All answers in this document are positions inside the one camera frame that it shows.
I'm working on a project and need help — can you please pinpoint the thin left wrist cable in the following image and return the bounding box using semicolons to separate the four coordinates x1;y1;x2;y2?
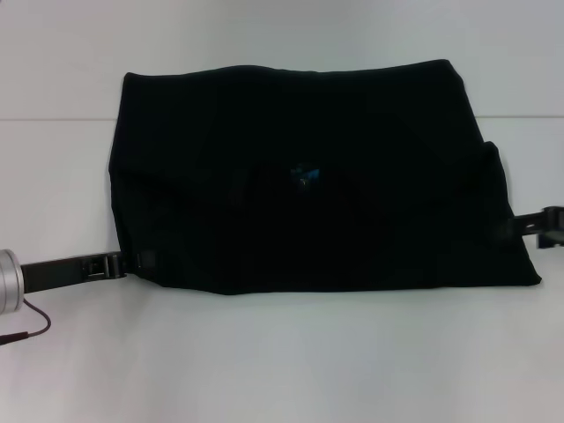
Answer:
0;299;53;345

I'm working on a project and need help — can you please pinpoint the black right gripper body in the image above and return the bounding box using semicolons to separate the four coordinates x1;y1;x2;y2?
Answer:
521;204;564;250

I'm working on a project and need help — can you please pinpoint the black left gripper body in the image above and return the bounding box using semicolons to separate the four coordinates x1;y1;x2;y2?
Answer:
19;249;129;295

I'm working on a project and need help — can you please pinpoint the black shirt with FREE print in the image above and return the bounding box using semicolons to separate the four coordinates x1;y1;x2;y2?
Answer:
107;58;544;298

